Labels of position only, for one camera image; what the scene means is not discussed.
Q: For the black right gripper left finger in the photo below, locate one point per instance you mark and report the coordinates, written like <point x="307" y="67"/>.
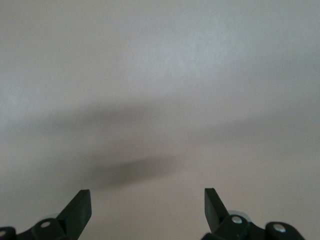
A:
<point x="75" y="215"/>

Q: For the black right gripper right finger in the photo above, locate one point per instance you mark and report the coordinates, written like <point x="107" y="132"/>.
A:
<point x="216" y="215"/>

